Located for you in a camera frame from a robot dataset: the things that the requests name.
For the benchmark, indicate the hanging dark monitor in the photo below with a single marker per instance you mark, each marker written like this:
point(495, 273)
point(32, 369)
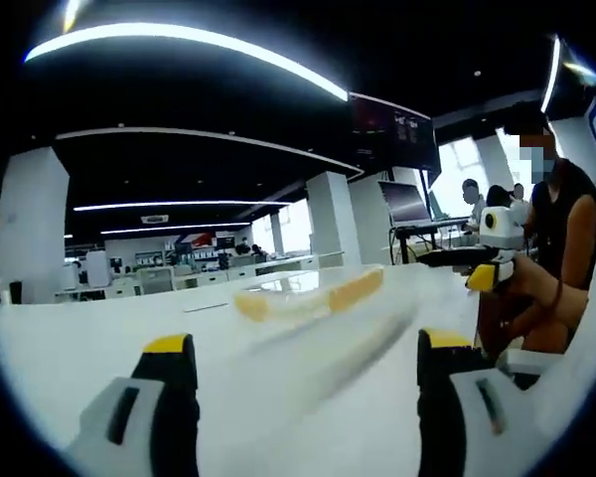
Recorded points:
point(392, 131)

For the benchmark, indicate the plain white pillar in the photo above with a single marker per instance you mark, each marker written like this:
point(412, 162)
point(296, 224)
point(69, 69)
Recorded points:
point(333, 218)

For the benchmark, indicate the clear lid with yellow latches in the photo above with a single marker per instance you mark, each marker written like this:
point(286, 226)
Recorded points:
point(350, 295)

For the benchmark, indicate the white pillar with small sign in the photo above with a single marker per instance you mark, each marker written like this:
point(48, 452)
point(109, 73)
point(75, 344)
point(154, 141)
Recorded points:
point(32, 223)

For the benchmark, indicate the red blue wall banner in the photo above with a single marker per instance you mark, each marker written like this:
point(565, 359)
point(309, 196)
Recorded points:
point(198, 239)

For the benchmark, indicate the ceiling air vent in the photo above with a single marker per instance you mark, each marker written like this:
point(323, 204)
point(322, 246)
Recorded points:
point(154, 218)

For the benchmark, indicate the ceiling light strip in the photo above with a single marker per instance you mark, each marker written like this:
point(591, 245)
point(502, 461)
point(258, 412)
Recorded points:
point(174, 227)
point(179, 205)

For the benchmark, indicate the translucent drawer cabinet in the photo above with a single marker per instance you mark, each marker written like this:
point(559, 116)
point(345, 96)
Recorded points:
point(155, 281)

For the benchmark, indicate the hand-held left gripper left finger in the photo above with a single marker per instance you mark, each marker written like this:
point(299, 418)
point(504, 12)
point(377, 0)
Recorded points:
point(129, 427)

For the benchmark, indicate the open laptop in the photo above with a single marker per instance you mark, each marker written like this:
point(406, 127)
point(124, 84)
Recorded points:
point(404, 204)

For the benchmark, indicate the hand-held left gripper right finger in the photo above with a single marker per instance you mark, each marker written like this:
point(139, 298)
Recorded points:
point(472, 427)

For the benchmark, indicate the person's right hand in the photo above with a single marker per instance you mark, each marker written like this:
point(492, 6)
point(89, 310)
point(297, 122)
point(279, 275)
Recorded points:
point(531, 280)

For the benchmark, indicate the long curved ceiling light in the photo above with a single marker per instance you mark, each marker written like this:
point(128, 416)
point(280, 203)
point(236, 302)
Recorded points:
point(189, 42)

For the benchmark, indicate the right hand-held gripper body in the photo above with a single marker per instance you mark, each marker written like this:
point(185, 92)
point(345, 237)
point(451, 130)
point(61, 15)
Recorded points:
point(501, 236)

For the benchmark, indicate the white box appliance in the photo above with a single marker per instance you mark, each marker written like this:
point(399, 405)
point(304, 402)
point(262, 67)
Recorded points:
point(98, 269)

